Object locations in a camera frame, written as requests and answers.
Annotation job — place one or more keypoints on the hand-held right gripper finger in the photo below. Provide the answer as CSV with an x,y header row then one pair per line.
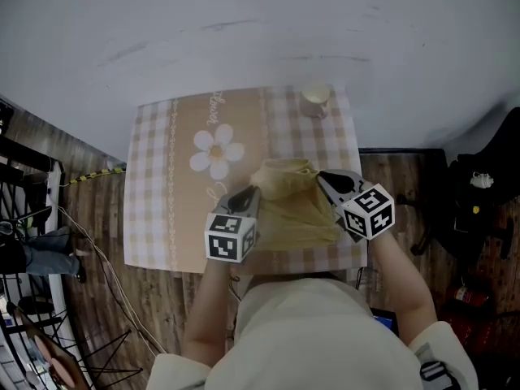
x,y
330,195
355,177

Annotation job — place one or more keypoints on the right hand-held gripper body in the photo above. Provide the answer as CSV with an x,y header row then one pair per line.
x,y
369,211

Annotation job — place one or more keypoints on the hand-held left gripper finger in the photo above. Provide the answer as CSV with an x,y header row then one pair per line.
x,y
222,205
258,203

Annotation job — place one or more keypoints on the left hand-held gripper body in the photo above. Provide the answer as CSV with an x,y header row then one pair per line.
x,y
227,238

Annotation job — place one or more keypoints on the pale yellow shorts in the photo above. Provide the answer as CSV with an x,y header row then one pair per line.
x,y
292,213

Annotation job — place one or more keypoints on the person's left forearm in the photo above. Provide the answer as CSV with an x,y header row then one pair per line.
x,y
207,311

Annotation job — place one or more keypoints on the person's right forearm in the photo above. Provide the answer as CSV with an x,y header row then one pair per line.
x,y
406,291

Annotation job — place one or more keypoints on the checked flower tablecloth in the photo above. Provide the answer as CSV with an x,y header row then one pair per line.
x,y
162,201

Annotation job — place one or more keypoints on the white mug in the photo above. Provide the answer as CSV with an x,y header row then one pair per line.
x,y
315,100

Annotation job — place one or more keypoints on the small yellow badge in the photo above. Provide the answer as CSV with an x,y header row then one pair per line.
x,y
477,209

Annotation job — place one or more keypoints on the black tablet blue screen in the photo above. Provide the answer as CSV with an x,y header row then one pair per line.
x,y
384,321

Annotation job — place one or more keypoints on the small white object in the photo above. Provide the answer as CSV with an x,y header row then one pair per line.
x,y
482,180

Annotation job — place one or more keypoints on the red fire extinguisher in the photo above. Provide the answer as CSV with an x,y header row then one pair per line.
x,y
467,297
463,331

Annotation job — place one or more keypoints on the black office chair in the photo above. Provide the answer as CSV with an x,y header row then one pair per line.
x,y
487,157

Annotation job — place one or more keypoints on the person's beige shirt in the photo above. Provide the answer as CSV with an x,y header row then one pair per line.
x,y
317,339

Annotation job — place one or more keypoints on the black metal railing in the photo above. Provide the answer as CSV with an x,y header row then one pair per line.
x,y
28,154

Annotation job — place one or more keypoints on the pink round disc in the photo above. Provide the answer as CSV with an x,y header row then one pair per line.
x,y
65,368

